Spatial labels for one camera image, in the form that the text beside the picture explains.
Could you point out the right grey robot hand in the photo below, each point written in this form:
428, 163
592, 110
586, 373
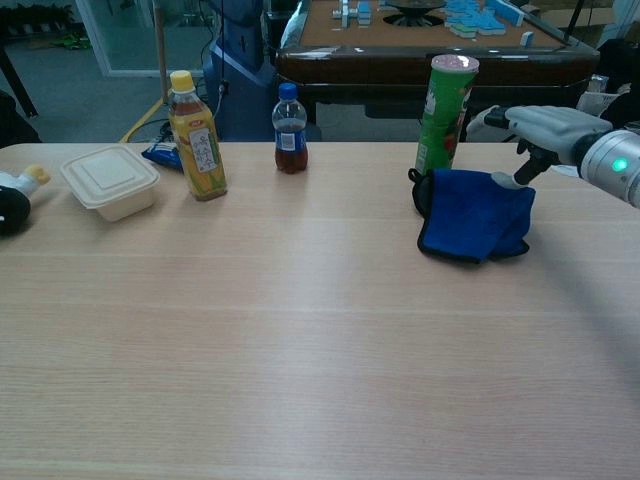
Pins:
550, 127

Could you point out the blue cloth with black trim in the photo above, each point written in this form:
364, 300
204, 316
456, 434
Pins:
465, 215

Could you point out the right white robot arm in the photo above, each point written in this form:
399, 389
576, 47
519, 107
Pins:
615, 165

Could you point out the white plastic basket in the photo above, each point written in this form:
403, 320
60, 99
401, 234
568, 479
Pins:
595, 97

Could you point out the blue white mahjong tile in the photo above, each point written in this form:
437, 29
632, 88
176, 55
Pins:
527, 38

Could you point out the green chips can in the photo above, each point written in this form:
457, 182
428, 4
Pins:
442, 120

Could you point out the pile of blue mahjong tiles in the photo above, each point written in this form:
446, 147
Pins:
480, 17

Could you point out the black mahjong table centre dish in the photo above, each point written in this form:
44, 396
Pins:
415, 10

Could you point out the dark wood mahjong table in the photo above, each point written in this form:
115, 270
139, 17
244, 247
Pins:
375, 65

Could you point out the stack of blue mahjong tiles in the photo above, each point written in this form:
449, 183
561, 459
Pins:
357, 12

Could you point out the cola bottle with blue cap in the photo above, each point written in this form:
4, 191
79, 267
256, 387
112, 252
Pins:
290, 145

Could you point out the yellow tea bottle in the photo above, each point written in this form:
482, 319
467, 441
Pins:
200, 150

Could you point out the blue snack packet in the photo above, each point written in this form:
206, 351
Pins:
162, 156

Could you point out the wooden pole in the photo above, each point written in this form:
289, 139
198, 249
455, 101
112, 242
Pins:
161, 50

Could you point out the beige lidded lunch box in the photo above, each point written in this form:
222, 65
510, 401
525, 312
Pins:
110, 185

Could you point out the black and white plush doll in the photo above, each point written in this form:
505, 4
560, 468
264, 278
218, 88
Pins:
12, 205

